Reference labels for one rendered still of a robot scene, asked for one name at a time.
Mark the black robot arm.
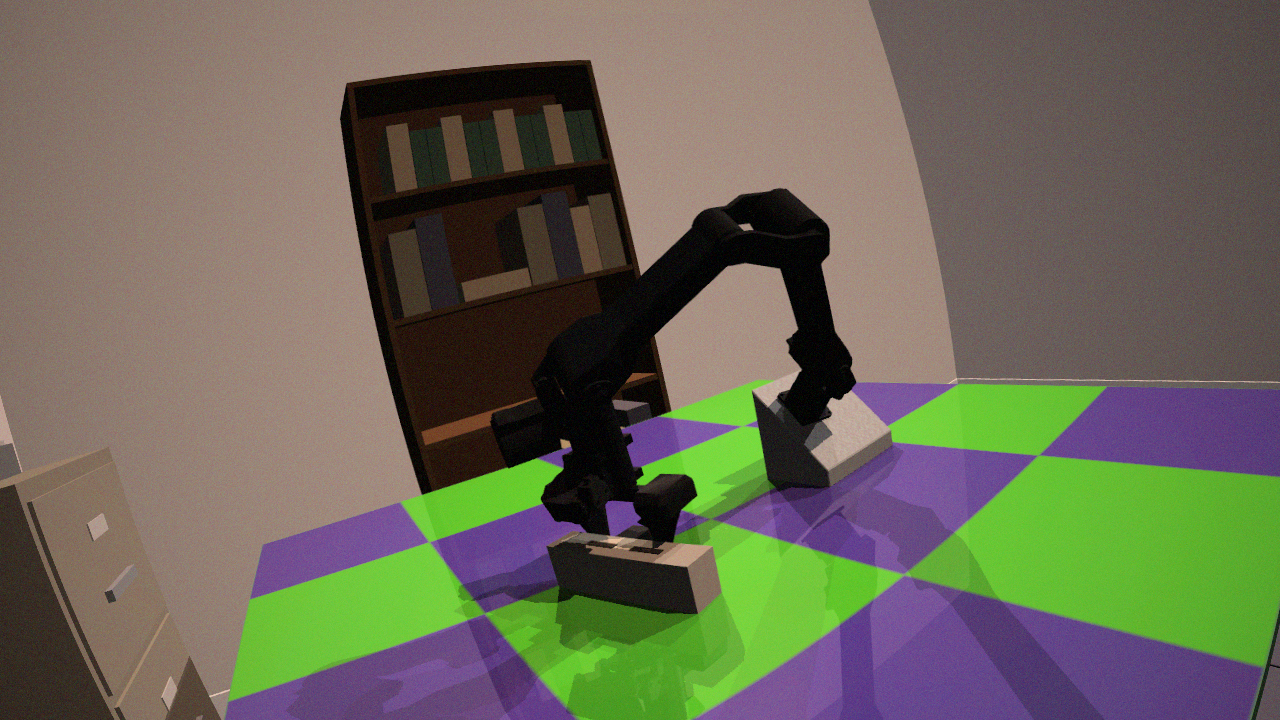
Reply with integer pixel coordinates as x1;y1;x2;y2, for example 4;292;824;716
490;188;856;524

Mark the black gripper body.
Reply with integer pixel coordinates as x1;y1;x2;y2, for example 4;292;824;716
568;428;698;521

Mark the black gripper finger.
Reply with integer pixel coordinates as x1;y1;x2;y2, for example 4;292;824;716
637;511;681;543
580;506;611;536

